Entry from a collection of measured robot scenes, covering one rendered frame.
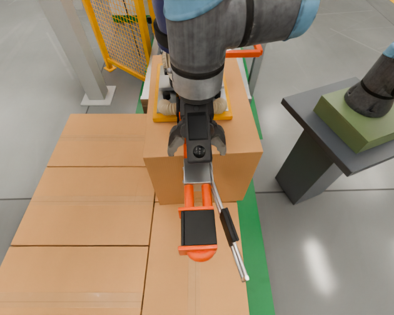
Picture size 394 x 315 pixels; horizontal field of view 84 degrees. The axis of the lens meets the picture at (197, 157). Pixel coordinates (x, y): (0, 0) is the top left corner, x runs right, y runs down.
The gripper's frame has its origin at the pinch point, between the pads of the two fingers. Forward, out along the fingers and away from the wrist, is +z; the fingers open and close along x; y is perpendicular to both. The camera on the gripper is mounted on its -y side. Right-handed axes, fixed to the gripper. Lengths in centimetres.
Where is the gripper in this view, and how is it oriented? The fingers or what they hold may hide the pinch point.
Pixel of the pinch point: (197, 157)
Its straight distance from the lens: 55.6
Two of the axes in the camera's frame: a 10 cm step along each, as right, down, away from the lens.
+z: 0.0, 5.7, 8.2
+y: -0.2, -8.2, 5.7
